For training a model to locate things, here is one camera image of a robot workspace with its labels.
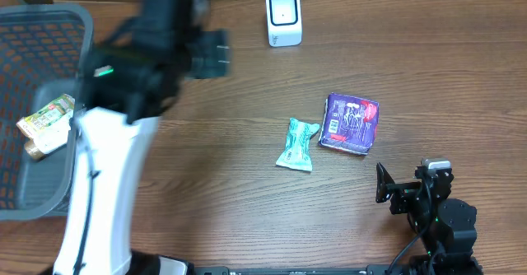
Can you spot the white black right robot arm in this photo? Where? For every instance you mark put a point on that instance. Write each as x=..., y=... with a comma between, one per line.
x=444, y=226

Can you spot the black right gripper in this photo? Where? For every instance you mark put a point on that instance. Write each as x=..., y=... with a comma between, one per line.
x=403, y=193

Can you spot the purple snack package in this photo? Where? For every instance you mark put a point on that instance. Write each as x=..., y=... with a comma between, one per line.
x=349, y=124

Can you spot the teal candy wrapper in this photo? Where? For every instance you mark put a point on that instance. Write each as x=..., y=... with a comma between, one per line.
x=296, y=155

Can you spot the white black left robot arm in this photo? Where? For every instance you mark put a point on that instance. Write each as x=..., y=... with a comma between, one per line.
x=126, y=83

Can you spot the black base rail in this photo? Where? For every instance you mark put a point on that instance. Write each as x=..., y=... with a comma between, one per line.
x=288, y=271

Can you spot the white barcode scanner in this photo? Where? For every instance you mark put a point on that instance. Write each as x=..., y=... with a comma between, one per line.
x=284, y=22

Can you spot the white tube gold cap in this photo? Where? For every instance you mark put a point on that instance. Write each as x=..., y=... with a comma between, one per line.
x=46, y=140

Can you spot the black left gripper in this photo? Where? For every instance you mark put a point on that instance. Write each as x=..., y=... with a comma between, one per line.
x=226, y=42

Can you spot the green yellow drink carton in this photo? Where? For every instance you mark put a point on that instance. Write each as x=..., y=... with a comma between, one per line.
x=45, y=118

